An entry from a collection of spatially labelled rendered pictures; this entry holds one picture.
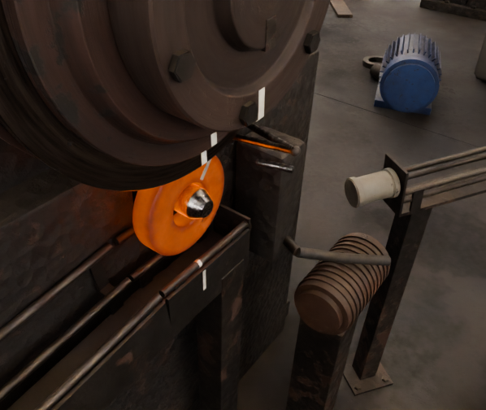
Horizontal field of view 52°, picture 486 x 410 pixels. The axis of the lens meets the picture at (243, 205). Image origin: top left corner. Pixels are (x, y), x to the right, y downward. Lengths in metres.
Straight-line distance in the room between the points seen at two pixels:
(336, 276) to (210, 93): 0.61
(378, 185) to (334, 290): 0.22
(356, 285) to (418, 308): 0.74
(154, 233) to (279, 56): 0.26
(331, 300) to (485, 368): 0.78
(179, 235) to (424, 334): 1.12
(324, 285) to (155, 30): 0.69
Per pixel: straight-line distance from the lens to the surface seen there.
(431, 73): 2.66
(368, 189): 0.96
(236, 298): 0.88
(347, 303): 0.98
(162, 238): 0.66
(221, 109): 0.47
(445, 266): 1.91
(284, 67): 0.55
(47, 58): 0.41
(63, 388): 0.65
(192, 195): 0.64
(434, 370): 1.59
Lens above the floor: 1.23
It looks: 38 degrees down
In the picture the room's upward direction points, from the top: 2 degrees clockwise
